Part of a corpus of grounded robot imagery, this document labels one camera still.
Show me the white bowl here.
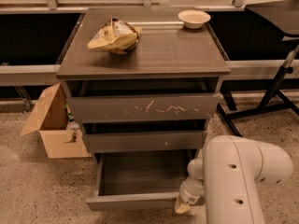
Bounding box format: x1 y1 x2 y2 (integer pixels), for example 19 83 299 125
178 10 211 29

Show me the grey bottom drawer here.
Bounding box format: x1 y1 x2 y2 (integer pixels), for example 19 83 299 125
86 149 196 211

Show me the grey drawer cabinet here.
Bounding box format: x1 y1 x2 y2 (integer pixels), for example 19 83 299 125
55 7 231 166

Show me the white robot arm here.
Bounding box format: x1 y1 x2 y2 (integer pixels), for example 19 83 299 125
175 135 293 224

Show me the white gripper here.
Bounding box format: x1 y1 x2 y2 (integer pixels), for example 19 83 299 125
175 176 204 214

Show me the grey middle drawer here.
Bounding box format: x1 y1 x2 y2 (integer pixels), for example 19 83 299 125
82 119 207 153

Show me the scratched grey top drawer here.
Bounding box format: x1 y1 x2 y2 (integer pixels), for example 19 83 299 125
65 77 221 124

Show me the black side table stand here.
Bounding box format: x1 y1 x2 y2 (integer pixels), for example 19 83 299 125
217 0 299 136

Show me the open cardboard box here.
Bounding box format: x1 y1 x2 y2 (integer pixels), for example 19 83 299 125
21 83 90 159

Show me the yellow crumpled chip bag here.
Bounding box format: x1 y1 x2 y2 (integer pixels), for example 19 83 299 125
87 18 142 55

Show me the green bottle in box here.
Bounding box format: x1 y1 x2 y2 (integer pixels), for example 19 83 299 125
65 103 75 122

